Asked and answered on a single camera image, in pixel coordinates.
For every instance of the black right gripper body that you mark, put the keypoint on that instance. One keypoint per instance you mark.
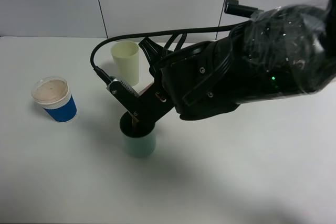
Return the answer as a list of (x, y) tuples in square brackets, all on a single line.
[(155, 102)]

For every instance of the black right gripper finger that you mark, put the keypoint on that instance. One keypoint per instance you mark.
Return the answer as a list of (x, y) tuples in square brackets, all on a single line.
[(155, 54)]

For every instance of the clear plastic drink bottle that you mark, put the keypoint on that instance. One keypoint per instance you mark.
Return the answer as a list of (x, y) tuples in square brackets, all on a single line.
[(145, 89)]

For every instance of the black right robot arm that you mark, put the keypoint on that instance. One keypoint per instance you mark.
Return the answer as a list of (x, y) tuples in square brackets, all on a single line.
[(284, 52)]

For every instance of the pale yellow-green plastic cup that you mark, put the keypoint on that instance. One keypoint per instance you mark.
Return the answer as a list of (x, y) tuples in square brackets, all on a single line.
[(126, 56)]

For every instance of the teal green plastic cup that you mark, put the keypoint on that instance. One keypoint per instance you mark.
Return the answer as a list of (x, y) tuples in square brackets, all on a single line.
[(139, 139)]

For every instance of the blue paper cup with lid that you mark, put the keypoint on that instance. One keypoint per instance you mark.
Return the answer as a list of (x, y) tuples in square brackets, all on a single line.
[(54, 96)]

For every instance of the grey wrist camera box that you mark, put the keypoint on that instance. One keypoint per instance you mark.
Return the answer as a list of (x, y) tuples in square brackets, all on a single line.
[(125, 95)]

